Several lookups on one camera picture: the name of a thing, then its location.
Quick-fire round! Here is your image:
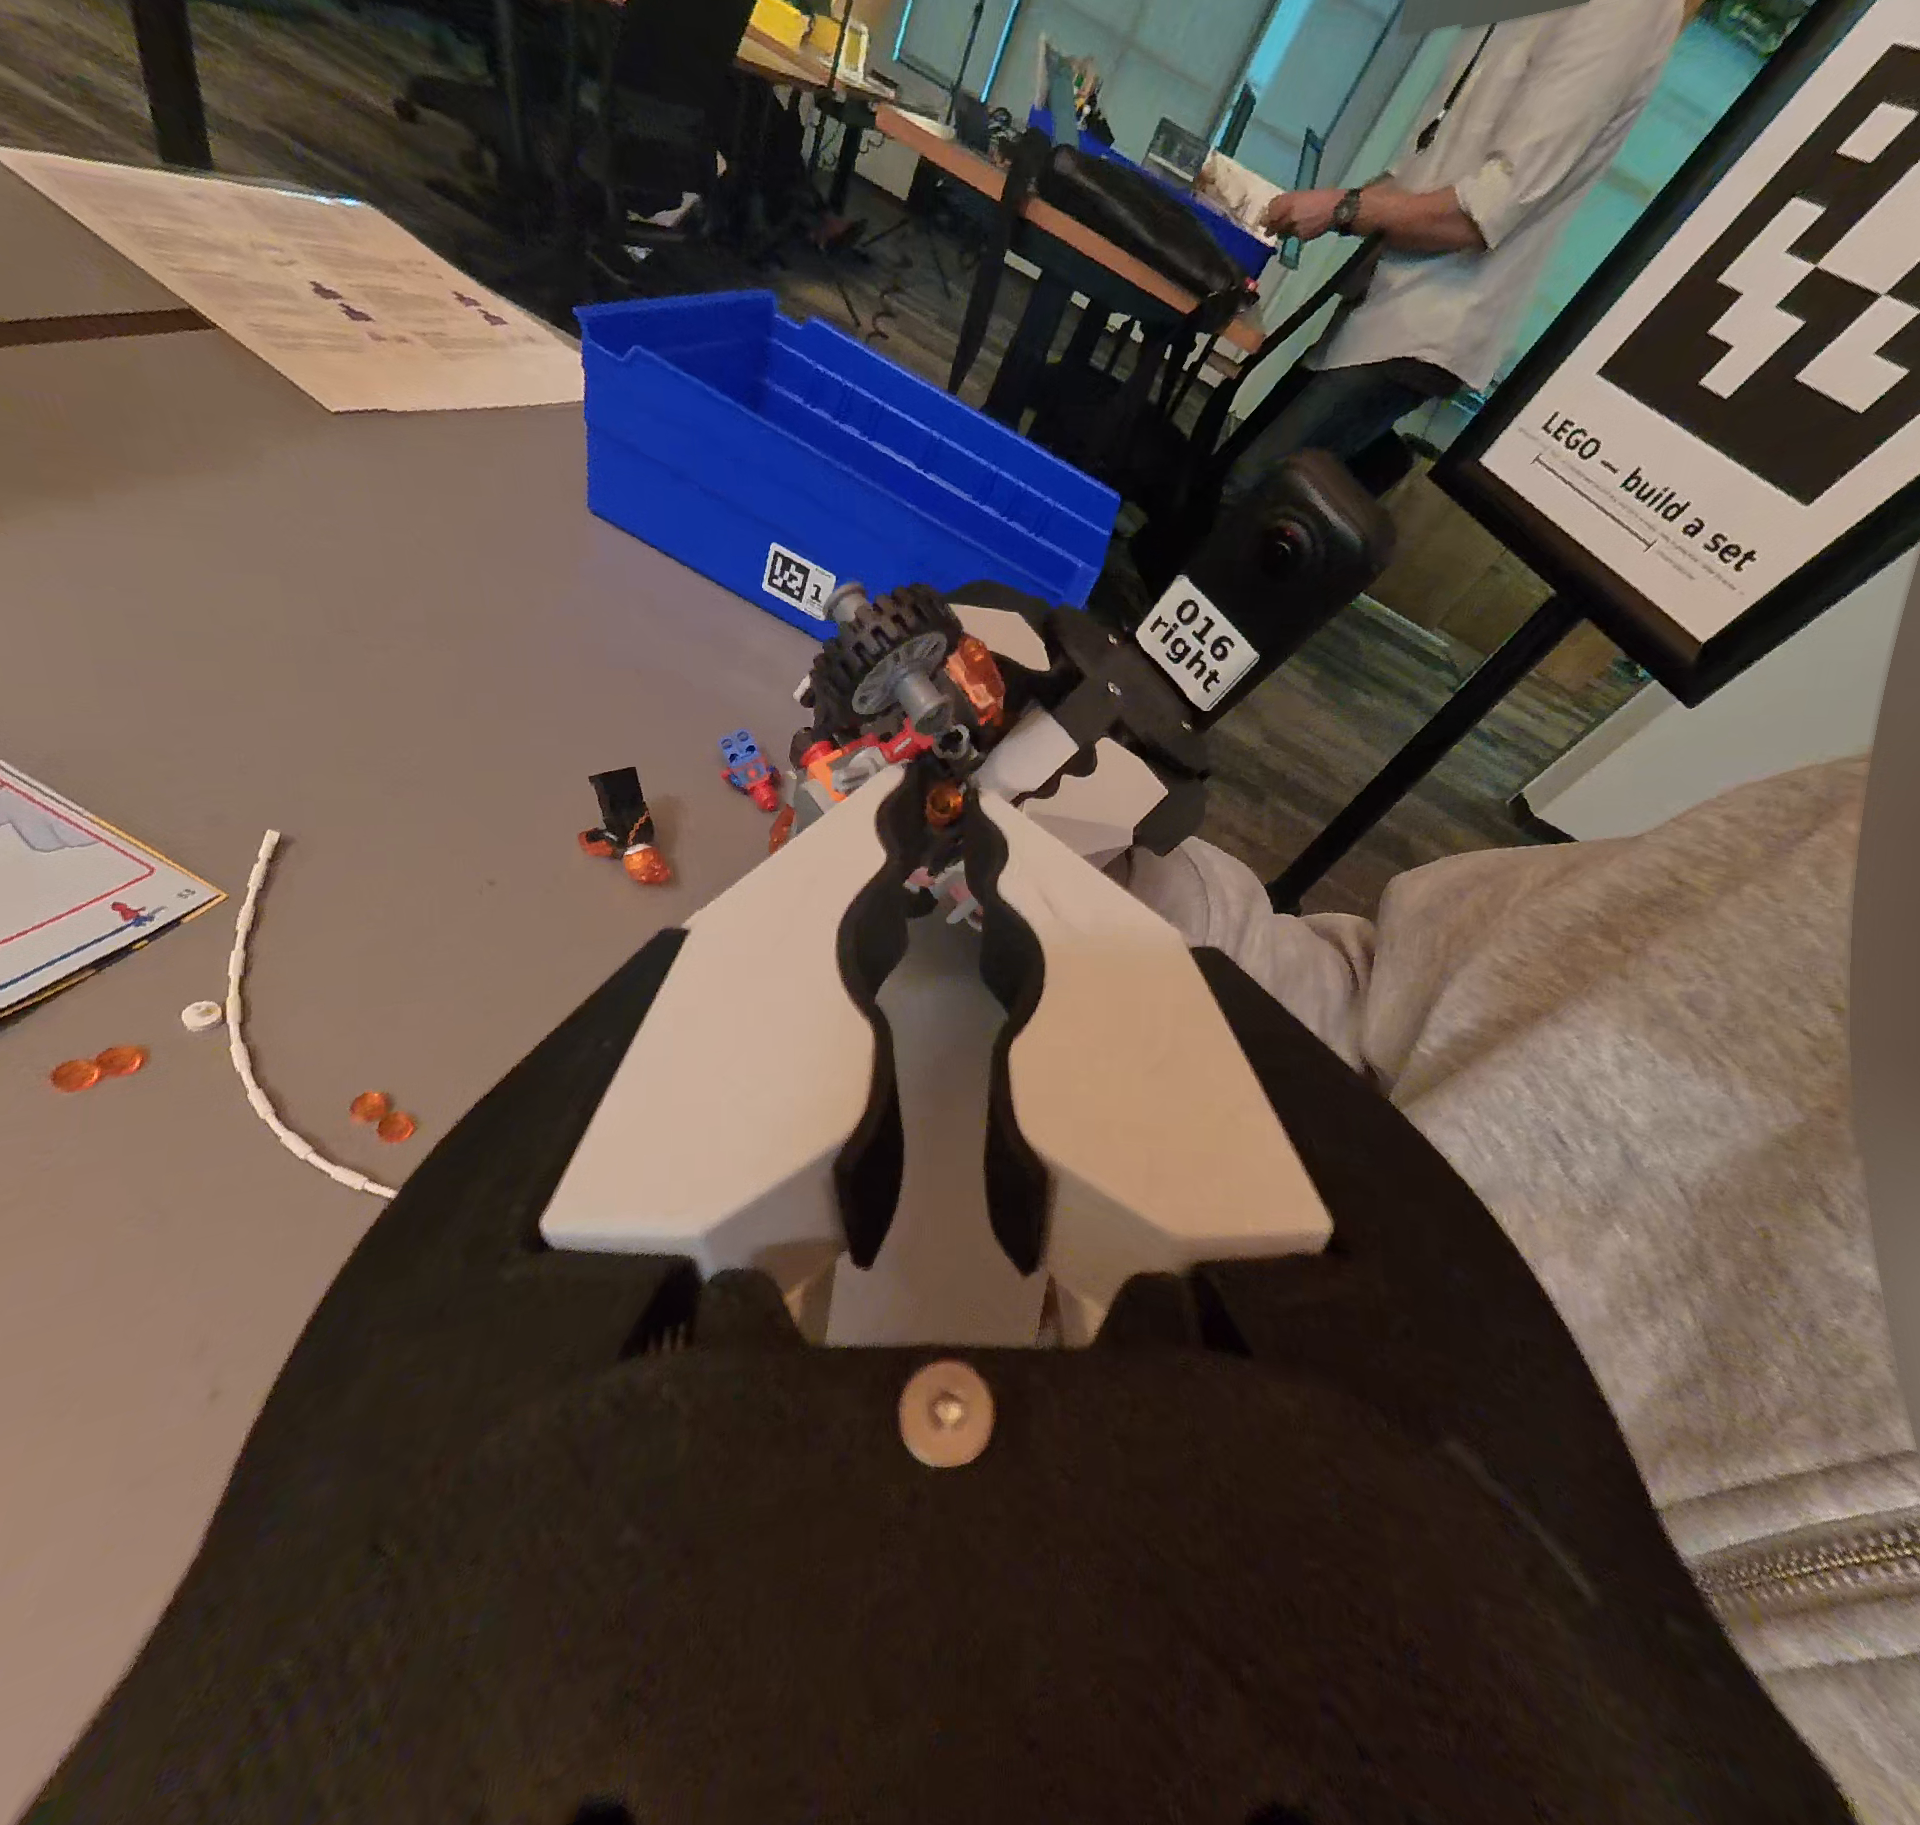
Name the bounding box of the lego instruction booklet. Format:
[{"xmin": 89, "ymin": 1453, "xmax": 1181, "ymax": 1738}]
[{"xmin": 0, "ymin": 761, "xmax": 226, "ymax": 1017}]

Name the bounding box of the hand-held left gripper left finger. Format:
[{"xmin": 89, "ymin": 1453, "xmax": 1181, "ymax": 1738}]
[{"xmin": 537, "ymin": 770, "xmax": 918, "ymax": 1343}]

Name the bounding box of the black office chair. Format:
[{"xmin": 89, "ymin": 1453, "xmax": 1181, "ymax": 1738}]
[{"xmin": 575, "ymin": 0, "xmax": 781, "ymax": 284}]

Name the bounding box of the white lego chain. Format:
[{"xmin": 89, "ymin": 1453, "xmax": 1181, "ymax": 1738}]
[{"xmin": 224, "ymin": 829, "xmax": 399, "ymax": 1201}]

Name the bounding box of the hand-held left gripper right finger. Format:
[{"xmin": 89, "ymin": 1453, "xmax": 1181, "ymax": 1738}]
[{"xmin": 973, "ymin": 787, "xmax": 1336, "ymax": 1343}]

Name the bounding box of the black bag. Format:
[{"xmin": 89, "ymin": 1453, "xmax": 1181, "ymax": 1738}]
[{"xmin": 1035, "ymin": 142, "xmax": 1253, "ymax": 298}]

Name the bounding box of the person's right forearm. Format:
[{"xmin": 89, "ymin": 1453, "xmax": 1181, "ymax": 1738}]
[{"xmin": 1130, "ymin": 835, "xmax": 1396, "ymax": 1092}]

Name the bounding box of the printed instruction board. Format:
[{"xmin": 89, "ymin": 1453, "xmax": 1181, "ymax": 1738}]
[{"xmin": 0, "ymin": 146, "xmax": 587, "ymax": 419}]

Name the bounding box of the black orange lego motorcycle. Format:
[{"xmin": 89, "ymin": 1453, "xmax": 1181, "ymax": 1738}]
[{"xmin": 786, "ymin": 580, "xmax": 1007, "ymax": 927}]

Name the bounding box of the background wooden desk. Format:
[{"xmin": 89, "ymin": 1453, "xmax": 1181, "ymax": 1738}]
[{"xmin": 735, "ymin": 26, "xmax": 1277, "ymax": 359}]

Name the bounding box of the blue storage bin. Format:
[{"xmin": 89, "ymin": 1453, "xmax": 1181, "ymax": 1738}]
[{"xmin": 573, "ymin": 287, "xmax": 1125, "ymax": 643}]

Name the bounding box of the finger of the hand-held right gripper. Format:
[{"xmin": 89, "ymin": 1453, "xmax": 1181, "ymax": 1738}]
[
  {"xmin": 975, "ymin": 721, "xmax": 1174, "ymax": 875},
  {"xmin": 981, "ymin": 610, "xmax": 1077, "ymax": 696}
]

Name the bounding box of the black framed sign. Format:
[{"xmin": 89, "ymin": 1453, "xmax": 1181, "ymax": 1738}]
[{"xmin": 1265, "ymin": 0, "xmax": 1920, "ymax": 913}]

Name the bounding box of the black lego minifigure with flames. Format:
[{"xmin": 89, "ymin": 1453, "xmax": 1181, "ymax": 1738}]
[{"xmin": 579, "ymin": 770, "xmax": 675, "ymax": 890}]

